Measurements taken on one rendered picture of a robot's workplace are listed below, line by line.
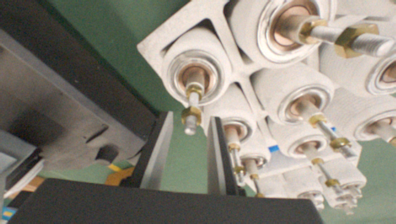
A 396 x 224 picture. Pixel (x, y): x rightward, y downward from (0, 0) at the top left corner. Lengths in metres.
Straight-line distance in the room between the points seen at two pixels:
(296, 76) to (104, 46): 0.49
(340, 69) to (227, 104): 0.18
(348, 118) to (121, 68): 0.59
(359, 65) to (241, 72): 0.15
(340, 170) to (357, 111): 0.30
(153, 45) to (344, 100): 0.37
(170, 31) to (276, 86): 0.18
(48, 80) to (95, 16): 0.21
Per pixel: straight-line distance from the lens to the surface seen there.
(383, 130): 0.37
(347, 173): 0.61
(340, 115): 0.36
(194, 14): 0.23
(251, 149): 0.30
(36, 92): 0.44
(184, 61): 0.16
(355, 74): 0.27
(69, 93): 0.39
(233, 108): 0.22
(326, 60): 0.31
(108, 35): 0.49
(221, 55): 0.17
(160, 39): 0.24
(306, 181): 0.59
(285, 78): 0.23
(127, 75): 0.51
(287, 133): 0.31
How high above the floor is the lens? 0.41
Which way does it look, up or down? 51 degrees down
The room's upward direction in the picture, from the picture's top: 177 degrees counter-clockwise
